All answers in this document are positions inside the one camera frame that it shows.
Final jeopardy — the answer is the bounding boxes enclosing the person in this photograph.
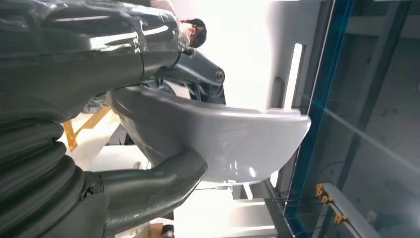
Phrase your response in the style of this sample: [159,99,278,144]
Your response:
[151,0,208,49]

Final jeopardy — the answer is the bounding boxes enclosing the ceiling light strip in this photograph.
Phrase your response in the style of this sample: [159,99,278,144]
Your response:
[283,43,303,109]

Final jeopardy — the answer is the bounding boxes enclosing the blue metal frame post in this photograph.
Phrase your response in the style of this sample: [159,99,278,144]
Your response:
[284,0,356,238]

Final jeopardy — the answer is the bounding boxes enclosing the grey metal rail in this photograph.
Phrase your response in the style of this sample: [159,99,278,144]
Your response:
[315,182,382,238]

